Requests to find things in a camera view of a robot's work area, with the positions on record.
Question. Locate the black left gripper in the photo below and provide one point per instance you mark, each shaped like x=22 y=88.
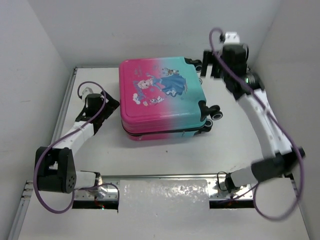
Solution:
x=111 y=105

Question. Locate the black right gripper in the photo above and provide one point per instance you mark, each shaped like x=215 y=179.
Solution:
x=207 y=60

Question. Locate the pink teal suitcase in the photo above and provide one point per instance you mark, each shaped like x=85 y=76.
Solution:
x=163 y=98

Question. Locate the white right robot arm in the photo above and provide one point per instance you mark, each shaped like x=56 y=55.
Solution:
x=279 y=154

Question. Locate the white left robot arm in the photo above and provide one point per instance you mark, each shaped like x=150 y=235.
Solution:
x=55 y=167

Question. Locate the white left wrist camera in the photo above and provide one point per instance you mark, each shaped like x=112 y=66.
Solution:
x=87 y=91

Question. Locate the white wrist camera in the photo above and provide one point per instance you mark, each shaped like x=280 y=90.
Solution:
x=87 y=91
x=230 y=38

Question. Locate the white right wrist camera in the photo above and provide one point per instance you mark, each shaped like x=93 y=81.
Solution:
x=230 y=38

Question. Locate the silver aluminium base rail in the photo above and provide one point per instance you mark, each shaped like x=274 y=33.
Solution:
x=212 y=185

